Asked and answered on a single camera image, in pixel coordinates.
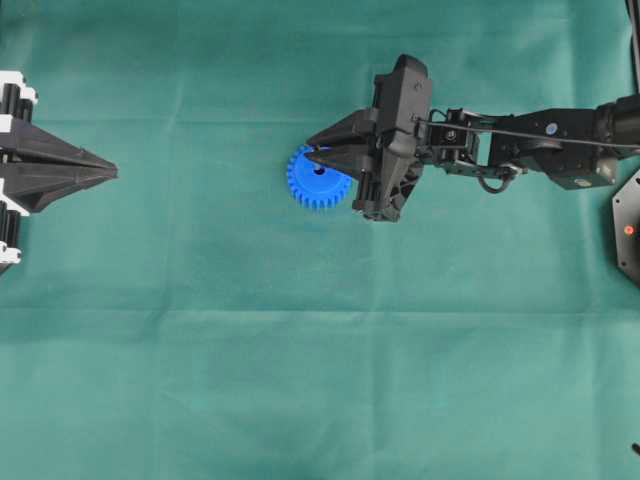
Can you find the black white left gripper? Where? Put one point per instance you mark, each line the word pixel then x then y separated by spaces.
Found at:
pixel 29 190

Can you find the green table cloth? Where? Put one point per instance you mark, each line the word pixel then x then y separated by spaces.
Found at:
pixel 190 320

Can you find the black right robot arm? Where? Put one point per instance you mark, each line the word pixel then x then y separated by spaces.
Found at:
pixel 574 148

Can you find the black frame bar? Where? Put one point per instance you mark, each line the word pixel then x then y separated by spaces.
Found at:
pixel 632 8

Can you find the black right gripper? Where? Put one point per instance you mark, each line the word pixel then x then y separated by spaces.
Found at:
pixel 402 99

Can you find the blue plastic gear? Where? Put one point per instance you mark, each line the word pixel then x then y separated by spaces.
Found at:
pixel 314 186

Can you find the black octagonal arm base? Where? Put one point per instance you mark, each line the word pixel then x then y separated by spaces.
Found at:
pixel 625 209

